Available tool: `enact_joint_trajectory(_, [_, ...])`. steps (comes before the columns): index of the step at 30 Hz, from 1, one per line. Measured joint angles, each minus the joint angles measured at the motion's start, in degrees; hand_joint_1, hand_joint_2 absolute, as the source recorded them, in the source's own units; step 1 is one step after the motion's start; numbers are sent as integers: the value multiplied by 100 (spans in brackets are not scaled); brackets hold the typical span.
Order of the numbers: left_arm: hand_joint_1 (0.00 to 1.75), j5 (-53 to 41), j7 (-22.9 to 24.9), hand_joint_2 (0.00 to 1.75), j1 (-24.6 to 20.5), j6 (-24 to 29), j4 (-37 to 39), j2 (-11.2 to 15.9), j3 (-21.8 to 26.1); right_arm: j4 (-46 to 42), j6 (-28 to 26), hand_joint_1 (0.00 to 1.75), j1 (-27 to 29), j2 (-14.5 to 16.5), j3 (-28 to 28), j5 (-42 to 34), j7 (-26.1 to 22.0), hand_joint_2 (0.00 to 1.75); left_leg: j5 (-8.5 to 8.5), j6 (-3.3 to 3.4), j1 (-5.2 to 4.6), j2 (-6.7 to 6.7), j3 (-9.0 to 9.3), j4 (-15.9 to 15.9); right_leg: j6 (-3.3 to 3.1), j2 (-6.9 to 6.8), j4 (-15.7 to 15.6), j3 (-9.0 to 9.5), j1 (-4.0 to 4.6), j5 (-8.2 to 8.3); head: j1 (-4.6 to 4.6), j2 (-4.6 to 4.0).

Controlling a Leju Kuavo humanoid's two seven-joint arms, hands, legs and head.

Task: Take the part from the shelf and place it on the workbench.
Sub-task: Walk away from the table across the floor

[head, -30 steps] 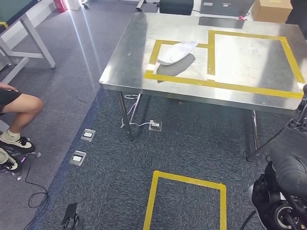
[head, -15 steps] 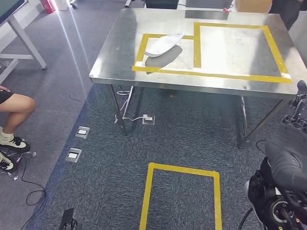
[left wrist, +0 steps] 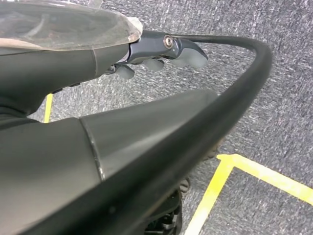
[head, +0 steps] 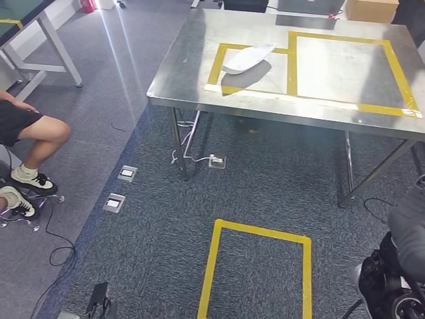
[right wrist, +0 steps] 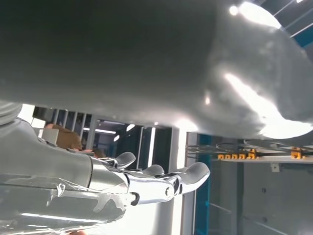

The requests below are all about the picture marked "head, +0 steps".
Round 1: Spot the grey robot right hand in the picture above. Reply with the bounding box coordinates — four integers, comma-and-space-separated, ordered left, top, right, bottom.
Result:
387, 175, 425, 285

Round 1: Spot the stainless steel workbench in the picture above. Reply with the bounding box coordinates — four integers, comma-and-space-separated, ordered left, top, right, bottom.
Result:
146, 7, 425, 209

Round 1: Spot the cardboard box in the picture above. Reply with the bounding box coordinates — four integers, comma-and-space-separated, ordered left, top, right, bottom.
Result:
345, 0, 399, 24

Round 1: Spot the white desk green top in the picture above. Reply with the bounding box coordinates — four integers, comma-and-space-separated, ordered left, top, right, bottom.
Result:
0, 0, 84, 102

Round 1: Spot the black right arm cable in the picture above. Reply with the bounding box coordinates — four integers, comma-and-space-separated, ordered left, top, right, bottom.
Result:
342, 299, 365, 319

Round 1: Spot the chrome base stool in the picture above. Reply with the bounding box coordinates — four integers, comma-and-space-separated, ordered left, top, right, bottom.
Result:
0, 175, 65, 233

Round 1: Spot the white power cable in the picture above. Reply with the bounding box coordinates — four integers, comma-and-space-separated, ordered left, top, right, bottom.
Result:
170, 148, 224, 165

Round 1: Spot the black hard case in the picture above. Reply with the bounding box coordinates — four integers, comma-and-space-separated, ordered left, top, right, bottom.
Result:
223, 0, 269, 14

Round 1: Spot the small yellow tape rectangle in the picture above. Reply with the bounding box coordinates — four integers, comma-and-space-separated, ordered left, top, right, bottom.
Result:
206, 43, 297, 96

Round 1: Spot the person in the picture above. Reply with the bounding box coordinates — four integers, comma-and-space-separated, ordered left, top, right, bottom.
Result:
0, 90, 71, 221

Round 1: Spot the long black floor cable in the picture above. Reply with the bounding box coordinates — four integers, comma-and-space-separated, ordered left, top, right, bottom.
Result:
29, 200, 78, 319

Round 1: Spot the large yellow tape rectangle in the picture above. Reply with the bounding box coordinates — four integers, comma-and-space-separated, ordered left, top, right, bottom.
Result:
286, 31, 420, 118

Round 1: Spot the looped black floor cable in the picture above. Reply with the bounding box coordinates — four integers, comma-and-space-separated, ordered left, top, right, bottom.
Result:
362, 197, 396, 225

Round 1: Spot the white plastic car part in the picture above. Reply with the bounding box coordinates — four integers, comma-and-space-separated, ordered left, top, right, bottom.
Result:
222, 43, 277, 76

